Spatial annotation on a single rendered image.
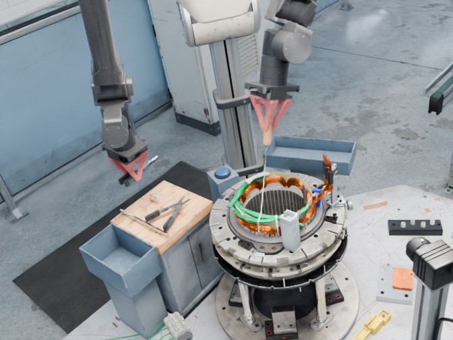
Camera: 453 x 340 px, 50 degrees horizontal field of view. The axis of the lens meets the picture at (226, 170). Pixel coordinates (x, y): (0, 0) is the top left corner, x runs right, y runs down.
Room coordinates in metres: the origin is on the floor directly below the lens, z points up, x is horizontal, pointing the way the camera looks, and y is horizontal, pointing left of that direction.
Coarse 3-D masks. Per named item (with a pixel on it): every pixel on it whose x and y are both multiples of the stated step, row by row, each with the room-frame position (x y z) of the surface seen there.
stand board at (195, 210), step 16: (160, 192) 1.08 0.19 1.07; (176, 192) 1.07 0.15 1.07; (128, 208) 1.04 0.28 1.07; (144, 208) 1.03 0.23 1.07; (160, 208) 1.01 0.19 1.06; (192, 208) 0.99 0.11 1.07; (208, 208) 0.99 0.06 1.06; (128, 224) 0.98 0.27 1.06; (160, 224) 0.95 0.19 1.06; (176, 224) 0.94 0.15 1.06; (192, 224) 0.95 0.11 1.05; (144, 240) 0.90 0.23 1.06; (160, 240) 0.89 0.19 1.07; (176, 240) 0.90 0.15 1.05
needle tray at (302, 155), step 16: (272, 144) 1.24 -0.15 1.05; (288, 144) 1.25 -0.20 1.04; (304, 144) 1.22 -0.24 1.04; (320, 144) 1.20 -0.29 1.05; (336, 144) 1.18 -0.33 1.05; (352, 144) 1.16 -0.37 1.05; (272, 160) 1.16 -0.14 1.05; (288, 160) 1.14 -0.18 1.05; (304, 160) 1.12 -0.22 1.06; (320, 160) 1.10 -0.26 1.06; (336, 160) 1.14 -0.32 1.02; (352, 160) 1.10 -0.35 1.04; (320, 176) 1.11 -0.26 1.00
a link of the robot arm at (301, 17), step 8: (288, 0) 0.93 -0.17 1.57; (296, 0) 0.94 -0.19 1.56; (304, 0) 0.94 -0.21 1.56; (312, 0) 0.93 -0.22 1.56; (280, 8) 0.93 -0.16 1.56; (288, 8) 0.93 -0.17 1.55; (296, 8) 0.93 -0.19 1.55; (304, 8) 0.93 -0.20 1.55; (312, 8) 0.93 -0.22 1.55; (280, 16) 0.94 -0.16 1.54; (288, 16) 0.93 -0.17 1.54; (296, 16) 0.93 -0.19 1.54; (304, 16) 0.93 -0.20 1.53; (304, 24) 0.94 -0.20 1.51
